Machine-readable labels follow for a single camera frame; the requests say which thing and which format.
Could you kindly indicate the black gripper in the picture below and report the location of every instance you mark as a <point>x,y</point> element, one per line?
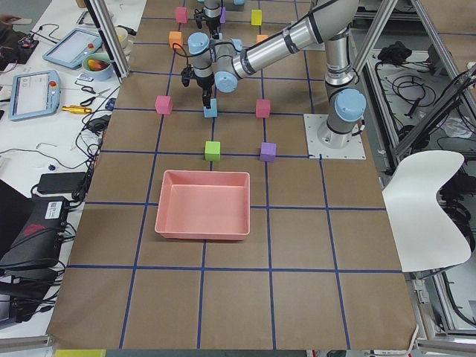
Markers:
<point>213,23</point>
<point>204,83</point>

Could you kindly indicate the purple block right side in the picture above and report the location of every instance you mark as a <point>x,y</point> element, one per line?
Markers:
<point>222,19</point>

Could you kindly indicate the purple block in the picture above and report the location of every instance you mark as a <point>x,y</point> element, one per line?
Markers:
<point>222,19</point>
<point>268,152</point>

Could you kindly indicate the pink block far right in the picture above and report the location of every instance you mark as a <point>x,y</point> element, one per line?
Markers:
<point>181,15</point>

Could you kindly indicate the orange block far side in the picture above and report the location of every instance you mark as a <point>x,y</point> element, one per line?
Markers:
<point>175,39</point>

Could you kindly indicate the pink block far left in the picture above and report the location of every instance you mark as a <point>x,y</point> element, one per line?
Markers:
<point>164,104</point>

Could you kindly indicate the yellow foam block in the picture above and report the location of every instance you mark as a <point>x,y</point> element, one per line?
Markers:
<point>256,17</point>

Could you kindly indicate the orange block near bases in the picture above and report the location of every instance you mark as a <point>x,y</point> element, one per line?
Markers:
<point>261,38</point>

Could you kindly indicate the green foam block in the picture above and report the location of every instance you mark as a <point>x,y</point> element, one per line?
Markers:
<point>212,151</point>

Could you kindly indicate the pink block near base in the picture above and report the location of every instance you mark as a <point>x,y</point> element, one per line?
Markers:
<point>263,108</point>

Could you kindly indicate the purple block left side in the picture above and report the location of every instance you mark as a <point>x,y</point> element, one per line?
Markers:
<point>268,152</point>

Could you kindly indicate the beige bowl with lemon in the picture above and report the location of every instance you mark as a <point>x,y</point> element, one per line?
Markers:
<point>124,40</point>

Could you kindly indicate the blue bowl with fruit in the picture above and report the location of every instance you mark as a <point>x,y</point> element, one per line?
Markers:
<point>98,66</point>

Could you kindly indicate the pink plastic tray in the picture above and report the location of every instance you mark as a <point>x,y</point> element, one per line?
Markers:
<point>204,205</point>

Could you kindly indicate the scissors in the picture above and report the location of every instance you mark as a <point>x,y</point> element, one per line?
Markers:
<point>94,94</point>

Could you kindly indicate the teach pendant tablet far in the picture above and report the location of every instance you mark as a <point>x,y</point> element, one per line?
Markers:
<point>73,48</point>

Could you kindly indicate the teach pendant tablet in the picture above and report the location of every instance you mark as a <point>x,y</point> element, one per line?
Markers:
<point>73,48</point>
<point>34,95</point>

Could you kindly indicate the teach pendant tablet near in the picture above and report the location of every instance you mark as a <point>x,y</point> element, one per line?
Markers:
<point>34,95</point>

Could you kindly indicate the black power adapter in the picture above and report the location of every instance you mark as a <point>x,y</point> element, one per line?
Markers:
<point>50,183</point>

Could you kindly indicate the black laptop bag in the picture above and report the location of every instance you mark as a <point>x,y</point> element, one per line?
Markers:
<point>32,238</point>

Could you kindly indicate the white chair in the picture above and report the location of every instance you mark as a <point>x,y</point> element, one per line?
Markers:
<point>425,236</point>

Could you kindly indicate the aluminium frame post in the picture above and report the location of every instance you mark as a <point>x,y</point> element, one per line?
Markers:
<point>103,22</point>

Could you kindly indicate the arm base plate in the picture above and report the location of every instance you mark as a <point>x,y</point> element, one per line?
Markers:
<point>322,143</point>
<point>313,46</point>

